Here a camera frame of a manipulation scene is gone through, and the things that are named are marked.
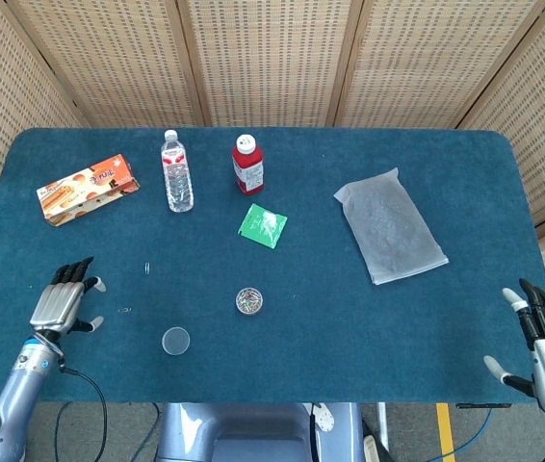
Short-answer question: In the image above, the clear plastic water bottle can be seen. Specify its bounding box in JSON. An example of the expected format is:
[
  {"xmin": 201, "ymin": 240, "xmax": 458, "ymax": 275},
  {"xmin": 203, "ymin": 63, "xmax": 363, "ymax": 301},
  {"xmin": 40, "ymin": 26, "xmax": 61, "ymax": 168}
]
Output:
[{"xmin": 159, "ymin": 129, "xmax": 195, "ymax": 214}]

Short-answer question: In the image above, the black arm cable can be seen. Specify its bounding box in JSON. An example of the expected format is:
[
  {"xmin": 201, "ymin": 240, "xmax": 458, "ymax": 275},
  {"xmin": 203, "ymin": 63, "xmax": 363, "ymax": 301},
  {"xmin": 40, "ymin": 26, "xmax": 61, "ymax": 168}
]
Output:
[{"xmin": 58, "ymin": 364, "xmax": 110, "ymax": 462}]

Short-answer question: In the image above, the green sachet packet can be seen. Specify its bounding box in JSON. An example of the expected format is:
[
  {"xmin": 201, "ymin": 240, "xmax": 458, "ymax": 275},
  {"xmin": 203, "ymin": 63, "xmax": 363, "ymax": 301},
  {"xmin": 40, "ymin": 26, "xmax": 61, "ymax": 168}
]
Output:
[{"xmin": 237, "ymin": 202, "xmax": 289, "ymax": 250}]

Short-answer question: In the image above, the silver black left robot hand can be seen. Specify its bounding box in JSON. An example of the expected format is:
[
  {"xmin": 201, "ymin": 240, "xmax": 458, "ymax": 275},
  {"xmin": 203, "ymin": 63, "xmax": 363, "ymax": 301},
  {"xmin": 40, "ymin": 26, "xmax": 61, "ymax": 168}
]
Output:
[{"xmin": 29, "ymin": 256, "xmax": 108, "ymax": 344}]

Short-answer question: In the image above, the black flat bar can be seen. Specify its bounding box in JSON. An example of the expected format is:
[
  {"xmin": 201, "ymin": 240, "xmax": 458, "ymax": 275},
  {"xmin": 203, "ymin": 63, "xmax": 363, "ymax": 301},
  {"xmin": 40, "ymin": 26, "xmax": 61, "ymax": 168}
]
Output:
[{"xmin": 454, "ymin": 401, "xmax": 512, "ymax": 411}]

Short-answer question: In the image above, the grey translucent plastic bag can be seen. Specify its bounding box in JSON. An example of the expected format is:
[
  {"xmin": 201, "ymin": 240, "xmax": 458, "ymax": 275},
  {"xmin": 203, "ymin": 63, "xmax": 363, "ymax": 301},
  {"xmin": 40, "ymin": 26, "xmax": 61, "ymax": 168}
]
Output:
[{"xmin": 332, "ymin": 167, "xmax": 451, "ymax": 286}]

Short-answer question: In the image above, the woven bamboo folding screen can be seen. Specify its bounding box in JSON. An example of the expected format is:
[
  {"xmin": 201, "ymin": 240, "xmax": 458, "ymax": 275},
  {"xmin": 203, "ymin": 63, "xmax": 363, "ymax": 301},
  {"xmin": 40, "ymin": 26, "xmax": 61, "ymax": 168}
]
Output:
[{"xmin": 0, "ymin": 0, "xmax": 545, "ymax": 295}]

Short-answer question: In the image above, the red juice bottle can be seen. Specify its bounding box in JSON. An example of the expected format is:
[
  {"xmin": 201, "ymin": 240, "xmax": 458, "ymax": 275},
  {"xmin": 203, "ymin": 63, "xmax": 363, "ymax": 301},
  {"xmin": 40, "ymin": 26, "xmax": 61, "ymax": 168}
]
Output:
[{"xmin": 231, "ymin": 134, "xmax": 265, "ymax": 196}]

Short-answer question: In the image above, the blue floor cable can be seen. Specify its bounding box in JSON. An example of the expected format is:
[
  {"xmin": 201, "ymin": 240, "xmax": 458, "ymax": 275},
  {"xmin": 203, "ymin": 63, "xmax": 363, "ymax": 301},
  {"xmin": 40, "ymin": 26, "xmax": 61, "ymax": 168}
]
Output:
[{"xmin": 445, "ymin": 408, "xmax": 495, "ymax": 458}]

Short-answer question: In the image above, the clear round plastic lid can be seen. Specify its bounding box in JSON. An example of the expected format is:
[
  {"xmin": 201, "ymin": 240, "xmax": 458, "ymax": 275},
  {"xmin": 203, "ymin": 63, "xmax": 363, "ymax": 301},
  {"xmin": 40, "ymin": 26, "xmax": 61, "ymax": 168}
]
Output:
[{"xmin": 161, "ymin": 325, "xmax": 192, "ymax": 356}]

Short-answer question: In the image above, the round container of clips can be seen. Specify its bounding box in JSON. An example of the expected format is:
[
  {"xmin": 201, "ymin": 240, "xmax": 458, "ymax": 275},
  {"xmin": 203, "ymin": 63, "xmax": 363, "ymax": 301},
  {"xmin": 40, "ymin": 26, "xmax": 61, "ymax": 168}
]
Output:
[{"xmin": 234, "ymin": 286, "xmax": 265, "ymax": 317}]

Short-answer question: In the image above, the grey-blue robot torso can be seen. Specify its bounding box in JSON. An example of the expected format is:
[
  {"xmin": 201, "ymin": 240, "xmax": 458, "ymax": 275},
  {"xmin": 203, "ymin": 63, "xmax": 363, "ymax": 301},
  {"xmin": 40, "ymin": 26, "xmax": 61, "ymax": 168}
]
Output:
[{"xmin": 154, "ymin": 402, "xmax": 365, "ymax": 462}]

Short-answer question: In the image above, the orange cookie box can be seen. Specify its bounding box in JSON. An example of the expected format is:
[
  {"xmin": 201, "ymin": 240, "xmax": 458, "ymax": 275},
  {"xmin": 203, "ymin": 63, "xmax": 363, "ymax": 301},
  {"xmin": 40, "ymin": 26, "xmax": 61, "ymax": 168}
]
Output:
[{"xmin": 36, "ymin": 153, "xmax": 141, "ymax": 227}]

